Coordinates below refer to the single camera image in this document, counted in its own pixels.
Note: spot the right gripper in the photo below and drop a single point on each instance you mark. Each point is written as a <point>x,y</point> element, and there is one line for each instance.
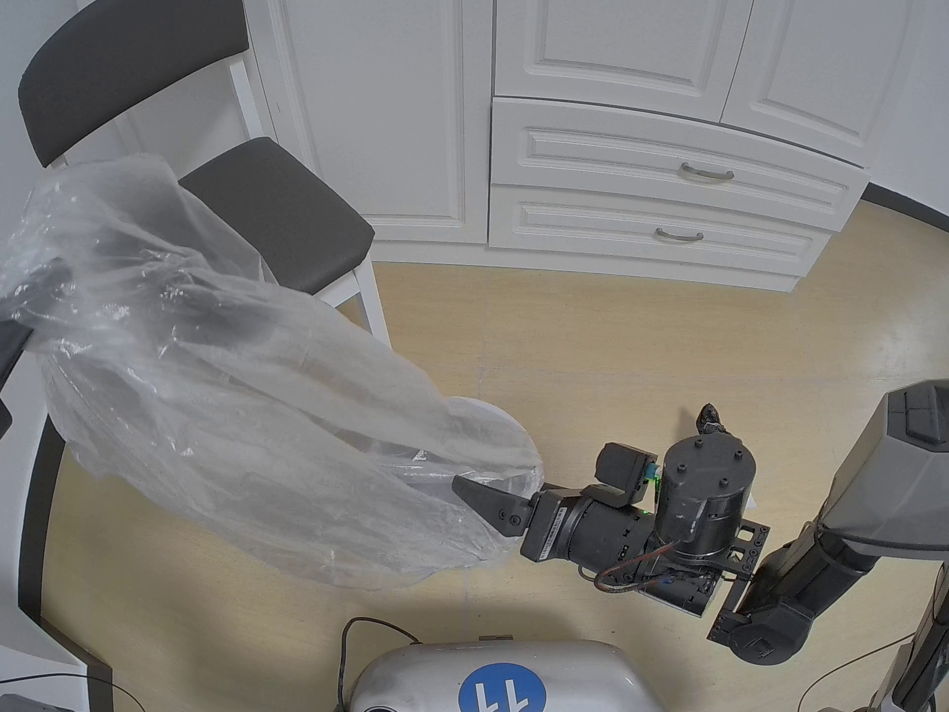
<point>593,535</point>

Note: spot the black plastic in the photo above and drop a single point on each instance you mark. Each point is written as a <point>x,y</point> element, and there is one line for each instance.
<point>709,418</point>

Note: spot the clear plastic bag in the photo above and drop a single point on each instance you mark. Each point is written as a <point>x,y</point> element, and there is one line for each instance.
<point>259,412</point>

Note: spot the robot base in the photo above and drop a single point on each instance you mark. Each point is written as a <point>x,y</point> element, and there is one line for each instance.
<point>504,672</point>

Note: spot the white wardrobe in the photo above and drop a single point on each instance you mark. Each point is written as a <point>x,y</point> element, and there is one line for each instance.
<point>615,101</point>

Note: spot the white chair dark grey cushions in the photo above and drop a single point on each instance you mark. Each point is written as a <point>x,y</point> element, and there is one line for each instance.
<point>133,49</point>

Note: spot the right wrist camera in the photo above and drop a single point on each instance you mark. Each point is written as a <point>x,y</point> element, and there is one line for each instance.
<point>623,468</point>

